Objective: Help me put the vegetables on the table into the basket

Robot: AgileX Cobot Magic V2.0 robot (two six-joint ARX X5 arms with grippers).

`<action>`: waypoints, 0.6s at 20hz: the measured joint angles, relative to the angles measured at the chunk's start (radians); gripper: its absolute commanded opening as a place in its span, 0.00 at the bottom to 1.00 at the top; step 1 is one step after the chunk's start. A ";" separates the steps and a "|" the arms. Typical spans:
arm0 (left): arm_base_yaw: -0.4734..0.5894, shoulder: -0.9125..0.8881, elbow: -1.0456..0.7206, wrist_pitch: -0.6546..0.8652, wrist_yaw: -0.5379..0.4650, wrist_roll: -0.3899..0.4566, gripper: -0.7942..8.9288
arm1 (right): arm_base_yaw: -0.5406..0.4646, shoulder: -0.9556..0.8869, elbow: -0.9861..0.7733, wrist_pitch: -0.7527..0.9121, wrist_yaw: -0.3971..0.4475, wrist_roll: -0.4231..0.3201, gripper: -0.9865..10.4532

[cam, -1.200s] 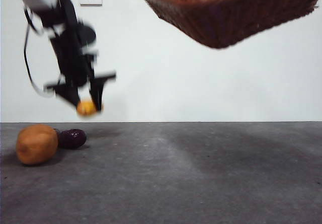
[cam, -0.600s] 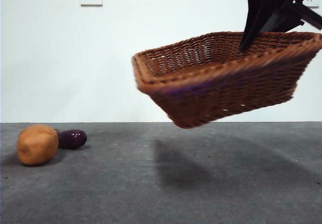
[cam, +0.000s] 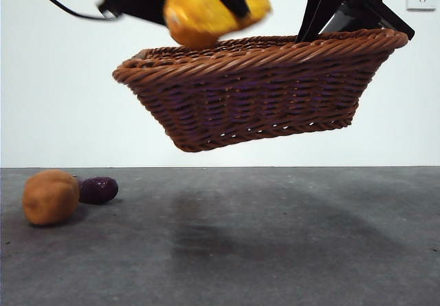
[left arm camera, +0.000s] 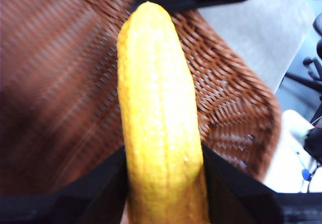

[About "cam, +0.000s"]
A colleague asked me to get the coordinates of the brown wicker basket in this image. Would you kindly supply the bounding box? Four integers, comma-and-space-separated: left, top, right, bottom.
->
112, 28, 409, 153

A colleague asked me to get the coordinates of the purple eggplant with green stem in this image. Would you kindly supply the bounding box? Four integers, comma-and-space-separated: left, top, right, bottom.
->
74, 176, 120, 205

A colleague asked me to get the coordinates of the yellow corn cob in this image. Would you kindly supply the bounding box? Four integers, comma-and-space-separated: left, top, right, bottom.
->
163, 0, 273, 49

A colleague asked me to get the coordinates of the brown potato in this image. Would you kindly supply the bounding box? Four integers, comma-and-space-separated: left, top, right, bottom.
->
22, 168, 80, 227

